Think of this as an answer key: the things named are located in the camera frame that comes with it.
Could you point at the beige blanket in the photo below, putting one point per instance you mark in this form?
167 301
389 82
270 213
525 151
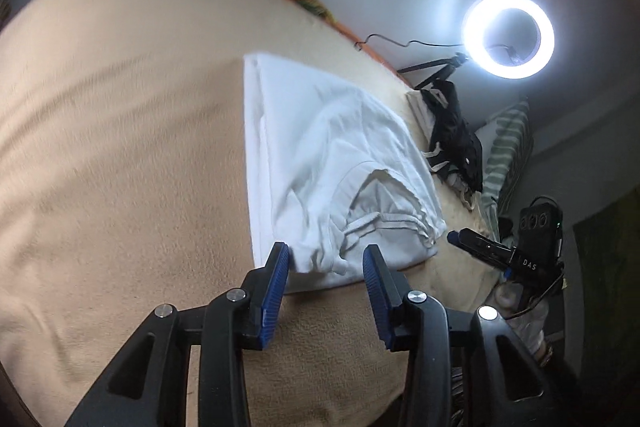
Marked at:
125 157

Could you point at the black folded garment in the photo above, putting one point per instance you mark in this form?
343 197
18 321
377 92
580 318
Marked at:
457 132

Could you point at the white t-shirt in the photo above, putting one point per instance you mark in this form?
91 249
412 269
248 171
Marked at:
310 147

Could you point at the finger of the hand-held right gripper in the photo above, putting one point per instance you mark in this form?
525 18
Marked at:
475 242

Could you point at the person's right hand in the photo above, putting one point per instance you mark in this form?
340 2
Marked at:
507 294

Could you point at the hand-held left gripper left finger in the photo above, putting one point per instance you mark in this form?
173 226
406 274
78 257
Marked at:
274 292

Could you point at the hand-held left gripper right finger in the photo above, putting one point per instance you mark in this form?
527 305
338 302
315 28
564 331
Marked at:
377 297

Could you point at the green striped white cloth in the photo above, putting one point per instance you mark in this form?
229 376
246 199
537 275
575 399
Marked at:
505 142

